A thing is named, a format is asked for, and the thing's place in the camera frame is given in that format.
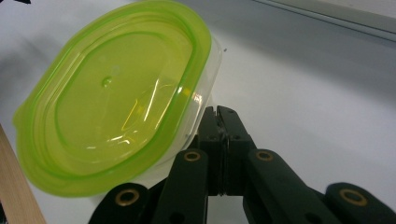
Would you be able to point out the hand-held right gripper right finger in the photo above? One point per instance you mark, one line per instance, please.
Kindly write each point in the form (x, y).
(235, 140)

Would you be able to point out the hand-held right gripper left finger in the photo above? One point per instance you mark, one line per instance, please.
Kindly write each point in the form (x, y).
(212, 146)

